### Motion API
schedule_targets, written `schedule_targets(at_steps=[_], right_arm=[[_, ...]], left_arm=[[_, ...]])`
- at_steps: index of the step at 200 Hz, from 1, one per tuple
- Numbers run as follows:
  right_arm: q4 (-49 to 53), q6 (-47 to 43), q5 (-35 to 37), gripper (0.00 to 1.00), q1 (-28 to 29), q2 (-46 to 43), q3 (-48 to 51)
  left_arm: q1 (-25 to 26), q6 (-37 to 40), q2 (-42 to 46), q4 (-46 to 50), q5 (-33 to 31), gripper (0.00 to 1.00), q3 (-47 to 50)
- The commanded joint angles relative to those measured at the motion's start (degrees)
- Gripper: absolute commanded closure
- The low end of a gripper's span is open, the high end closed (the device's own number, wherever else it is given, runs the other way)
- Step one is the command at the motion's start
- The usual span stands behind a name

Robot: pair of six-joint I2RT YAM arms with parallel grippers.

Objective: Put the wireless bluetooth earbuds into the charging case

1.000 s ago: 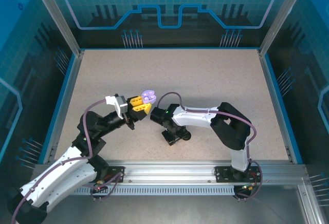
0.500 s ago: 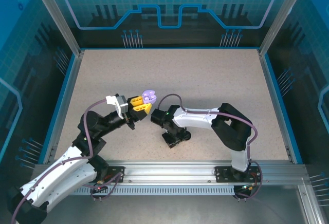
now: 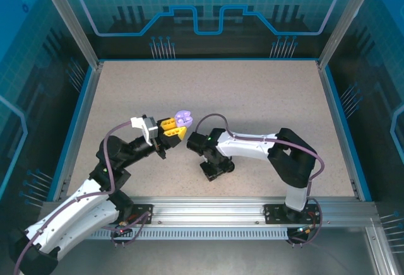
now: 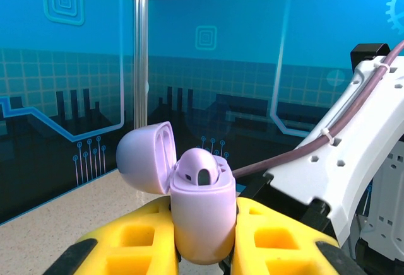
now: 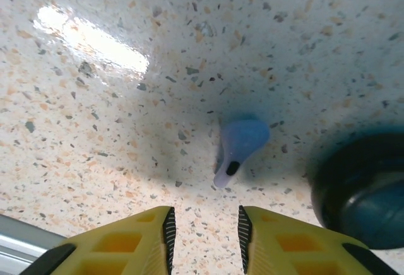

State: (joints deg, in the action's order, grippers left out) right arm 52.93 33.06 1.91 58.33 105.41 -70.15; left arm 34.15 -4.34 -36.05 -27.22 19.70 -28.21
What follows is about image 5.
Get aluminium front rail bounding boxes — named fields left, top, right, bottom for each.
left=0, top=214, right=69, bottom=275

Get purple wireless earbud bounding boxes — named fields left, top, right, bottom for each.
left=213, top=119, right=271, bottom=189

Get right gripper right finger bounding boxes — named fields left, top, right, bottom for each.
left=238, top=204, right=402, bottom=275

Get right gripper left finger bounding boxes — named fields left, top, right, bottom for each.
left=23, top=205, right=177, bottom=275

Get black round charging case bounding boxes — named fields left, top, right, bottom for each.
left=311, top=132, right=404, bottom=250

